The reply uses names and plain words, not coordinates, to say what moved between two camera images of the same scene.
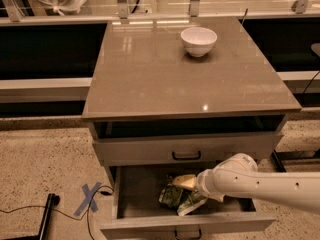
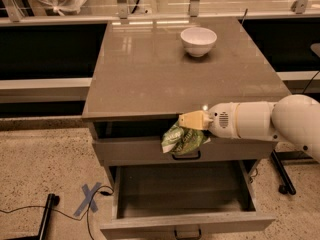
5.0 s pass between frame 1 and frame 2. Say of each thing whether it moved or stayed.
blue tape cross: stayed
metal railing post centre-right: stayed
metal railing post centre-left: stayed
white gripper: moved
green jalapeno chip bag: moved
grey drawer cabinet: stayed
